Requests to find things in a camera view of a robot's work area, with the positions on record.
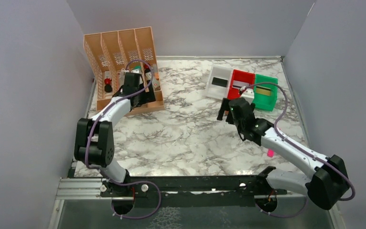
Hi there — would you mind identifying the white plastic bin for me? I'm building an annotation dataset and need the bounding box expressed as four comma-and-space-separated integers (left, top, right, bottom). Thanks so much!
205, 65, 233, 100

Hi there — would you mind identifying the green plastic bin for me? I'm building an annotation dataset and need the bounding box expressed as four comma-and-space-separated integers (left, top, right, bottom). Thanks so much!
253, 74, 278, 111

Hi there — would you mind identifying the red plastic bin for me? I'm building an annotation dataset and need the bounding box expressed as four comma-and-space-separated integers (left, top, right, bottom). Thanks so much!
227, 69, 256, 99

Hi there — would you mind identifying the orange desk organizer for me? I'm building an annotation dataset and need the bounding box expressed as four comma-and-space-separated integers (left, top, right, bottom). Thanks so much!
83, 27, 164, 115

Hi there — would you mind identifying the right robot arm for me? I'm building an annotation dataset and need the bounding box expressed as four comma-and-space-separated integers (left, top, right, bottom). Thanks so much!
217, 98, 355, 210

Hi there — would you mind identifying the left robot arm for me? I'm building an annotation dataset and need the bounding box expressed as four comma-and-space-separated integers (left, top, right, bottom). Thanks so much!
74, 72, 152, 196

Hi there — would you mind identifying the black card in white bin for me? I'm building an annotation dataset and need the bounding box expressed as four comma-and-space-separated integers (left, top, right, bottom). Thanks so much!
212, 77, 228, 88

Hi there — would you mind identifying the gold card in green bin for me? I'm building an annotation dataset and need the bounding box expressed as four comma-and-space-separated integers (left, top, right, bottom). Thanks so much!
255, 86, 271, 96

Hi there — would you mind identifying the silver card in red bin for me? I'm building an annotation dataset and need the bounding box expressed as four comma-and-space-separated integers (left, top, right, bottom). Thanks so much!
230, 80, 250, 91

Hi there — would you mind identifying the red black stamp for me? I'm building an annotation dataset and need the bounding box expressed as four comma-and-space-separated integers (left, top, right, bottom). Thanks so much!
104, 78, 112, 93

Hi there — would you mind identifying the pink highlighter marker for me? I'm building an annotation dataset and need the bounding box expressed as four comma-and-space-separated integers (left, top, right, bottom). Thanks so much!
267, 149, 275, 157

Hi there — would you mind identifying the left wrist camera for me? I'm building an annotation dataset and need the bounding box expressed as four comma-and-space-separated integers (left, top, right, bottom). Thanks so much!
125, 65, 142, 74

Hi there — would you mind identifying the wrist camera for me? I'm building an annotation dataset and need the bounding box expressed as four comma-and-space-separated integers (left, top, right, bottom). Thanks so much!
125, 65, 142, 74
239, 88, 254, 104

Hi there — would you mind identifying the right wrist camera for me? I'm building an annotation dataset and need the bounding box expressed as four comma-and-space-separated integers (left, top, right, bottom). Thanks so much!
239, 88, 254, 104

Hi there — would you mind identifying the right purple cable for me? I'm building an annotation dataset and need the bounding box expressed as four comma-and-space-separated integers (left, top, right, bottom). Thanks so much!
239, 82, 356, 219

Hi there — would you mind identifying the purple cable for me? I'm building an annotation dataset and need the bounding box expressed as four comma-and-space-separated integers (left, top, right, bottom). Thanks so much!
84, 59, 162, 220
239, 82, 356, 219

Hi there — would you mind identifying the black mounting rail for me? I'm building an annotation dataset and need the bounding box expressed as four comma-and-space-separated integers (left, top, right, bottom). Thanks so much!
56, 168, 288, 209

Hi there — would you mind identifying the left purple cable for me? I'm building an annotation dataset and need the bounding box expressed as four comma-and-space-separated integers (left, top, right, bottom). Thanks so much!
84, 59, 162, 220

